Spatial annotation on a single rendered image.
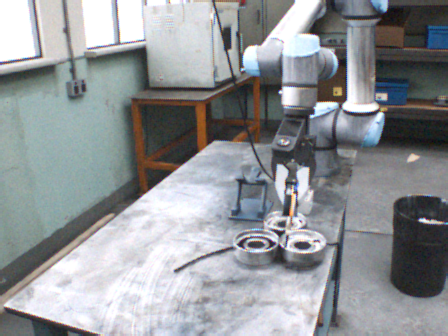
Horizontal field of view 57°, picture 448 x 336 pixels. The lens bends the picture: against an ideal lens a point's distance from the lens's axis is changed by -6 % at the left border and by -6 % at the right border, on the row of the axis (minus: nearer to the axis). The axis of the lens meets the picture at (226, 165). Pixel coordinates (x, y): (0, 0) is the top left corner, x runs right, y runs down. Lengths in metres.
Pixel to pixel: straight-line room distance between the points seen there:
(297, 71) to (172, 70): 2.45
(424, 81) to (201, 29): 2.66
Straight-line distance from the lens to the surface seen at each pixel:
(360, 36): 1.33
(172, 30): 3.28
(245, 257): 0.96
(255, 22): 4.82
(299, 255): 0.95
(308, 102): 0.91
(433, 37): 4.41
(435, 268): 2.24
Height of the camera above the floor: 1.32
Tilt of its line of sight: 19 degrees down
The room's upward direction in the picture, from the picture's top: 2 degrees counter-clockwise
